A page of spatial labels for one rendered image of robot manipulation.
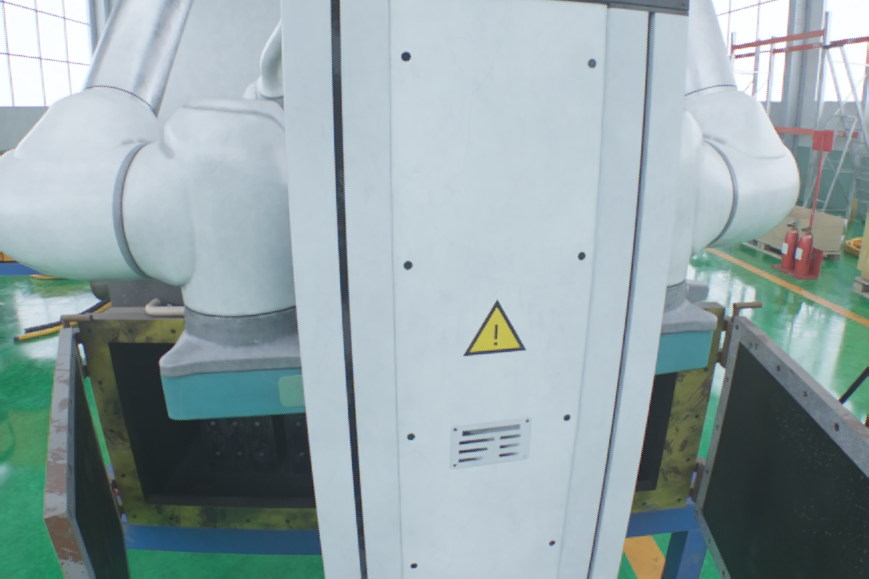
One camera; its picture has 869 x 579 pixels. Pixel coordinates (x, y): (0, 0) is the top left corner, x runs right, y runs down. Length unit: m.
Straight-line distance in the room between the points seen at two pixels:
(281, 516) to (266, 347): 0.92
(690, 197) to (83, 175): 0.66
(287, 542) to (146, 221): 1.13
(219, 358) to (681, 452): 1.18
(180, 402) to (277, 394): 0.10
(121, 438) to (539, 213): 1.19
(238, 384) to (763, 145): 0.72
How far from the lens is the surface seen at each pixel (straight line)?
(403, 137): 0.42
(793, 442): 1.10
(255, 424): 1.54
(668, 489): 1.54
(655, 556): 2.40
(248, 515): 1.46
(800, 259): 6.68
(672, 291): 0.68
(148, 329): 1.26
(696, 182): 0.67
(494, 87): 0.43
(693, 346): 0.72
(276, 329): 0.57
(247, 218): 0.53
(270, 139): 0.54
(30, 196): 0.65
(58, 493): 0.78
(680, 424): 1.43
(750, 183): 0.76
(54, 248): 0.64
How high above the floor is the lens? 1.65
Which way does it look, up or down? 15 degrees down
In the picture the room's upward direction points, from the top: straight up
